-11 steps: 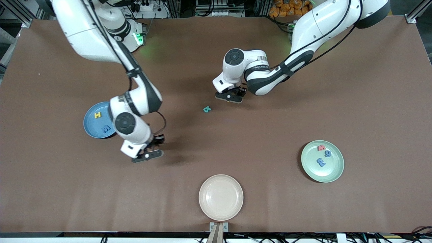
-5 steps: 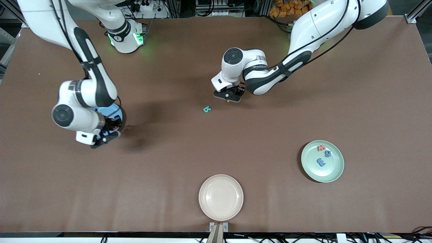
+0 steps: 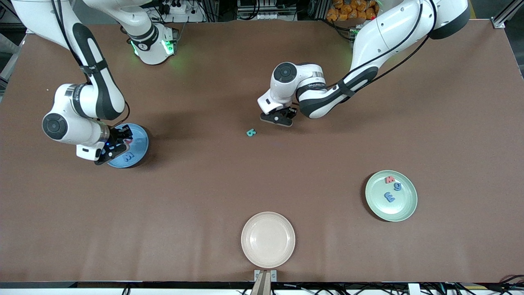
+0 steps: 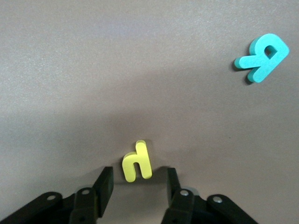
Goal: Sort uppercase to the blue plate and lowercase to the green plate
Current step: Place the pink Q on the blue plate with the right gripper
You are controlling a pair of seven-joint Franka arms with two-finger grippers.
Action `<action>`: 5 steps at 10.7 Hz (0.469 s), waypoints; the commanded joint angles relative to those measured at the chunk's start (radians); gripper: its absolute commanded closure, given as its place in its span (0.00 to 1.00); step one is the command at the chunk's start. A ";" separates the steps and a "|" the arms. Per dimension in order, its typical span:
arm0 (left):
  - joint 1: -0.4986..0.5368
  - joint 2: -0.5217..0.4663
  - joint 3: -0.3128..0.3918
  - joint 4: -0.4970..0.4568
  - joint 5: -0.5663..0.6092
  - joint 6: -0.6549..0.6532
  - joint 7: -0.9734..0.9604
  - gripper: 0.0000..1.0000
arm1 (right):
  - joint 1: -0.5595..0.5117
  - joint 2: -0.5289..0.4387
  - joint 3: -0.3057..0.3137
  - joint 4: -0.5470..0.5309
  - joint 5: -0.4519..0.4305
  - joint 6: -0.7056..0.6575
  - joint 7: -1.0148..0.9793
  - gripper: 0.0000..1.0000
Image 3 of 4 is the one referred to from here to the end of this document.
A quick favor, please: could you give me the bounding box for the blue plate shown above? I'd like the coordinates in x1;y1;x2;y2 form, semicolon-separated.
107;123;149;168

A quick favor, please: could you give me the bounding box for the beige plate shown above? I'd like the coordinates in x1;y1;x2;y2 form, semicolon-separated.
241;211;296;269

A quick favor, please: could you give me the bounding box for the green plate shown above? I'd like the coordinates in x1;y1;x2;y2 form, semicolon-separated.
365;170;418;222

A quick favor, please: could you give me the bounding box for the grey electronics rack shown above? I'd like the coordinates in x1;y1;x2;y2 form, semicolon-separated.
237;0;298;21

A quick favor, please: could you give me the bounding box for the pile of orange bags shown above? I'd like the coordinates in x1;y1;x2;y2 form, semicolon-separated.
326;0;379;22

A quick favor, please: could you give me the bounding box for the white power strip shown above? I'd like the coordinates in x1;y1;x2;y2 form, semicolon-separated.
158;0;190;15

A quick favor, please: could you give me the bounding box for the black table edge rail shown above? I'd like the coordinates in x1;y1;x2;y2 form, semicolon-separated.
0;281;524;290

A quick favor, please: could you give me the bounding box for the metal table edge bracket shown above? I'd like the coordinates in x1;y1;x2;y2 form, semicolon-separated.
254;269;278;295

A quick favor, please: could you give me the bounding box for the aluminium frame post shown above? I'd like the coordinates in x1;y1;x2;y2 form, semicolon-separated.
491;0;524;29

